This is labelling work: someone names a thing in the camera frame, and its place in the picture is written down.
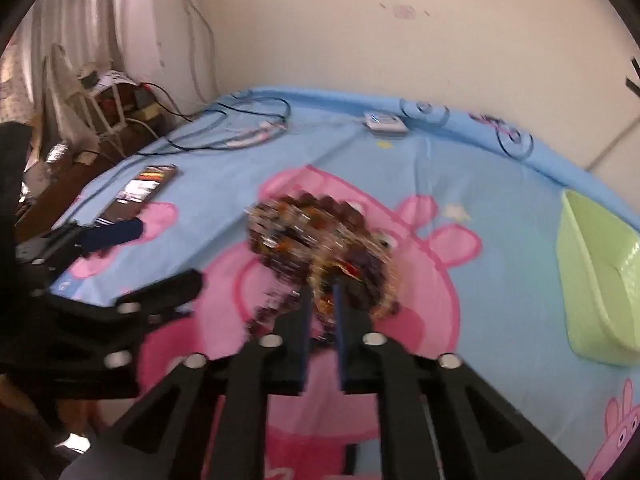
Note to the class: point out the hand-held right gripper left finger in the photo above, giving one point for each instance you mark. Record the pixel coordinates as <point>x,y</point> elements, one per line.
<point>301,340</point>

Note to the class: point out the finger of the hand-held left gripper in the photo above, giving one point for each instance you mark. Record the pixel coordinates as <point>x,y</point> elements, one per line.
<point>112,234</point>
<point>165,290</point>

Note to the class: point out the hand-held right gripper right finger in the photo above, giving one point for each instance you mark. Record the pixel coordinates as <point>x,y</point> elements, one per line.
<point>340,340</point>

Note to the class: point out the green plastic basket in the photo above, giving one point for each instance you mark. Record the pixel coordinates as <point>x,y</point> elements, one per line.
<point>595,290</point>

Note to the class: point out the black smartphone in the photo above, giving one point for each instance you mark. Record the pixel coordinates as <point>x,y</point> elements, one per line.
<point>145,182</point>

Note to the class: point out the brown wooden side table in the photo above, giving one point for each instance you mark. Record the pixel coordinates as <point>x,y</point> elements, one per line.
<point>65,180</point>

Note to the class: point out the blue cartoon printed blanket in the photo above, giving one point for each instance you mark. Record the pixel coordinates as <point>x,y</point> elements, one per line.
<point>500,285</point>

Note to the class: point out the pink white power strip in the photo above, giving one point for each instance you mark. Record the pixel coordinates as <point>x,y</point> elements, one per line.
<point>255,136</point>

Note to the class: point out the small white device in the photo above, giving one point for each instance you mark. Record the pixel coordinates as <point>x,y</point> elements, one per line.
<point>384,122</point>

